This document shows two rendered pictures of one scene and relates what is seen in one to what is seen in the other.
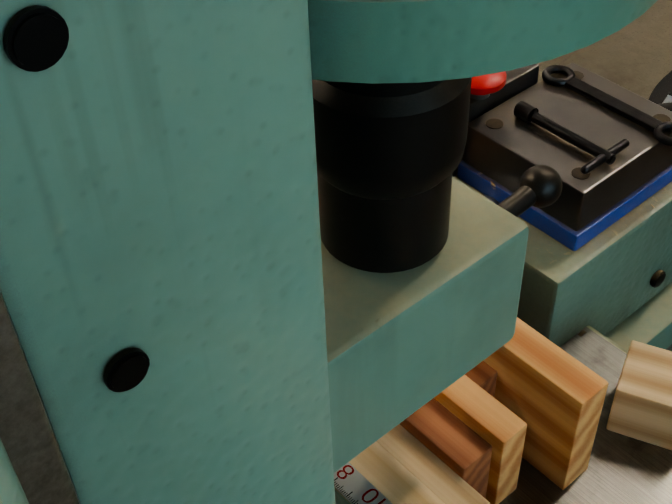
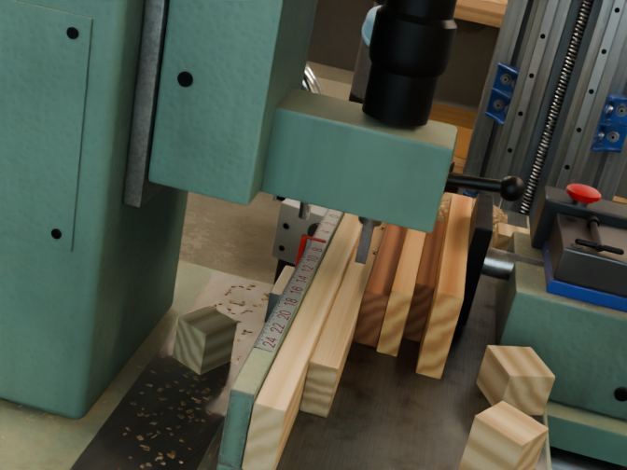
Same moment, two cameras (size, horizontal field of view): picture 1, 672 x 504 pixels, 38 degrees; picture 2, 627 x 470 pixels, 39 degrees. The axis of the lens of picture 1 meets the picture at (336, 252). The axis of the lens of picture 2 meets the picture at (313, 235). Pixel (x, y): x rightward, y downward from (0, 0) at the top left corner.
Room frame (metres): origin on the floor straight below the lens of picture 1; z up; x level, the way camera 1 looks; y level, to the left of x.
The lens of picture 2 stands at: (-0.20, -0.47, 1.24)
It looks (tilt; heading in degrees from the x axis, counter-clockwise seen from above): 23 degrees down; 46
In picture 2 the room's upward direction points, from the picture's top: 12 degrees clockwise
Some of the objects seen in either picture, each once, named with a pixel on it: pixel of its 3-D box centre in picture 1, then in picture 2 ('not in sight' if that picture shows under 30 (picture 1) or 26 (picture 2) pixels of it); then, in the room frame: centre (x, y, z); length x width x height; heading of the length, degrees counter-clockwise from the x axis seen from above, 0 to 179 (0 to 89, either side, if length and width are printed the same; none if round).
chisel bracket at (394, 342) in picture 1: (345, 331); (356, 166); (0.28, 0.00, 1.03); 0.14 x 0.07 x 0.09; 129
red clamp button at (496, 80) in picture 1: (479, 77); (583, 193); (0.48, -0.09, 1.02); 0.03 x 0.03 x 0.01
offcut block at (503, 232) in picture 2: not in sight; (510, 246); (0.53, 0.00, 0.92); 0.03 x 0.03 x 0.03; 41
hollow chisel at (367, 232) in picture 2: not in sight; (367, 233); (0.29, -0.02, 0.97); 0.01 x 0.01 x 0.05; 39
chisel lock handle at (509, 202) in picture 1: (508, 207); (482, 182); (0.34, -0.08, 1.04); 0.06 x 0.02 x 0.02; 129
